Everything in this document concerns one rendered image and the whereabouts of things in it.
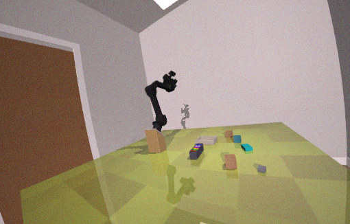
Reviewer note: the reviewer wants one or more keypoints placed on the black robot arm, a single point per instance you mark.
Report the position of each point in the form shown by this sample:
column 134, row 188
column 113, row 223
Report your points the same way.
column 150, row 90

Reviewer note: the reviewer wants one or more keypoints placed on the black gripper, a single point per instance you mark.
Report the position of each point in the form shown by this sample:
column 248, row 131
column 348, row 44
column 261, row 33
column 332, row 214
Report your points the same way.
column 171, row 73

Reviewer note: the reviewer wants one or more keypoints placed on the cyan flat block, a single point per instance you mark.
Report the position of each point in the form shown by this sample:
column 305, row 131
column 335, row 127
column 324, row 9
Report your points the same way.
column 247, row 147

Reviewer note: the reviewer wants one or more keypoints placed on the teal cube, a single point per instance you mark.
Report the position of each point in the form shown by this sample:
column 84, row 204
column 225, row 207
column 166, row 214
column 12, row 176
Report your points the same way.
column 237, row 138

